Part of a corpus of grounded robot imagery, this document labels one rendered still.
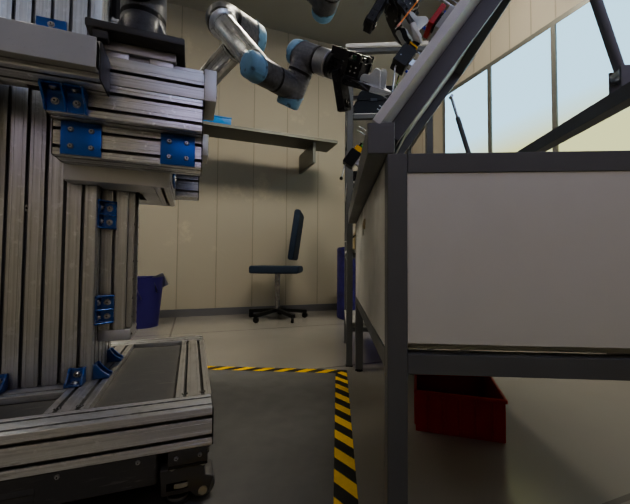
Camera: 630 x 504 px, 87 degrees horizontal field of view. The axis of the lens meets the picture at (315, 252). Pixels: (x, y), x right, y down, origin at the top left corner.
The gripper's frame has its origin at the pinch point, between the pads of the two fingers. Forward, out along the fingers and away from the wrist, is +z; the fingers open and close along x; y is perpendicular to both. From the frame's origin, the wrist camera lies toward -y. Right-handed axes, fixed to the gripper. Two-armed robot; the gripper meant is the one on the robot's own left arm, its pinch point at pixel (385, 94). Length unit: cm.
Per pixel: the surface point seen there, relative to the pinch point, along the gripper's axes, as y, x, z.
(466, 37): 16.8, 6.9, 12.6
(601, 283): -15, -14, 63
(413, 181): -9.0, -26.3, 24.9
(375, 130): -2.8, -27.1, 13.7
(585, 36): 43, 249, 14
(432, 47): 13.1, -14.4, 13.8
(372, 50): 3, 106, -69
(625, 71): 19, 24, 46
